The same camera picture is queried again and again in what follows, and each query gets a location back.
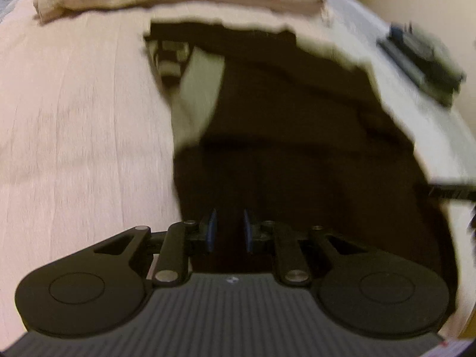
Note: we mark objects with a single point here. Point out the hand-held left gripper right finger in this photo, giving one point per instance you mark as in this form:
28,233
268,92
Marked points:
248,232

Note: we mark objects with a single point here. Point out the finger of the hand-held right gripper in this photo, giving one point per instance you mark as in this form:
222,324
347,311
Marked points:
453,192

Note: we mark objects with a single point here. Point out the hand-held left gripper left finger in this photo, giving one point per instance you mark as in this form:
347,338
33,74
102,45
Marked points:
211,232

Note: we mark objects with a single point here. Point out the black and grey garment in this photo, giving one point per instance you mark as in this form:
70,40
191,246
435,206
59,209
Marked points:
297,119

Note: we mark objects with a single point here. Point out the stack of folded clothes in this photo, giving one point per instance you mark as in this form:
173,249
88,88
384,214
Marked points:
424,59

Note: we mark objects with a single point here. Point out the pink grey striped bedspread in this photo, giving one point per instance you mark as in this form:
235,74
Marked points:
74,119

